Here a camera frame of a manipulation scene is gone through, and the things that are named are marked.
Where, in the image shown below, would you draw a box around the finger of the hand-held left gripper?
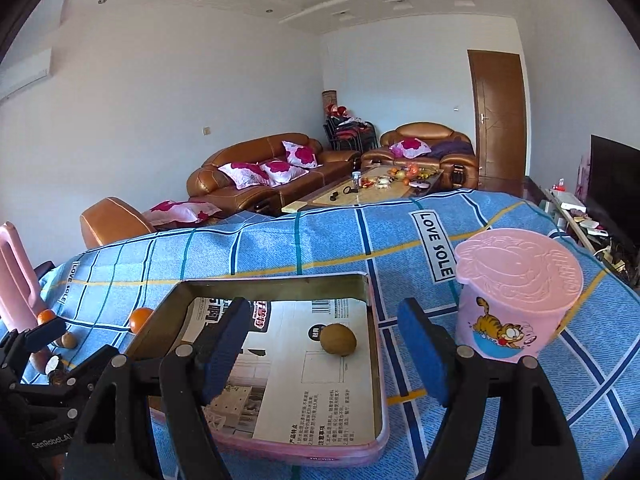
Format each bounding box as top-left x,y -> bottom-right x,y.
0,319 -> 67,361
59,346 -> 121,392

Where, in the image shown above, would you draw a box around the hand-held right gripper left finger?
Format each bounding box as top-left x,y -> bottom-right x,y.
62,297 -> 253,480

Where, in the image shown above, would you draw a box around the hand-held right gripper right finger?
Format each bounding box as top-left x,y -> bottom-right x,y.
396,298 -> 576,480

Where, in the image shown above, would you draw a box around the brown kiwi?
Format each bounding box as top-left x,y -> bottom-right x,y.
320,324 -> 358,357

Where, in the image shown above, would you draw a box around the pink electric kettle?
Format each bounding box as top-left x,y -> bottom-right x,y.
0,221 -> 48,331

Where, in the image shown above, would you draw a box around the pink cartoon cat cup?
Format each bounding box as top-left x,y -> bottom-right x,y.
454,227 -> 585,361

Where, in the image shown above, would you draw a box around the printed paper sheet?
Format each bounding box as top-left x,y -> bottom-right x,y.
185,297 -> 376,446

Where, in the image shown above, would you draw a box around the brown leather recliner chair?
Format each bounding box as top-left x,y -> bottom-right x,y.
80,197 -> 157,251

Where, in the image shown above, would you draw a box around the blue plaid blanket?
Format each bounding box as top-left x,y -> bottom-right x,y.
0,187 -> 640,480

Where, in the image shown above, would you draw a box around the pink floral pillow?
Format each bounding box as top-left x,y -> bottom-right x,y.
218,162 -> 271,190
142,200 -> 223,226
389,137 -> 432,159
257,160 -> 310,187
282,140 -> 321,169

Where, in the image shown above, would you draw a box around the long brown leather sofa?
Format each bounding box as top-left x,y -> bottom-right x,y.
186,133 -> 362,216

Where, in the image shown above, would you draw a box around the wooden coffee table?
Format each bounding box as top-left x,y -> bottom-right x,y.
281,162 -> 445,215

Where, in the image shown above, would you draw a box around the pile of assorted snacks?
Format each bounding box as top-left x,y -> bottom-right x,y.
372,165 -> 436,188

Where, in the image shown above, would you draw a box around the television stand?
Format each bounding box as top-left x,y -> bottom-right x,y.
525,177 -> 640,286

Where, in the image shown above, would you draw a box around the purple cloth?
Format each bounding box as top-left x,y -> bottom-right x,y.
430,140 -> 475,158

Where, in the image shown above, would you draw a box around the short brown leather sofa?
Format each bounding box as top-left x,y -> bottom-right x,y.
361,121 -> 480,191

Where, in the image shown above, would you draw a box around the stacked black chairs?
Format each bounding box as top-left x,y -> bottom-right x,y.
324,115 -> 377,152

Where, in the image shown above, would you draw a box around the brown wooden door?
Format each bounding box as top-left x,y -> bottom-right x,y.
467,50 -> 530,196

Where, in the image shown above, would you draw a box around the black television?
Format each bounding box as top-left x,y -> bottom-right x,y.
585,135 -> 640,261

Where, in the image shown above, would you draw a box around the white air conditioner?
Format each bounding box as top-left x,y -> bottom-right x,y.
0,49 -> 53,101

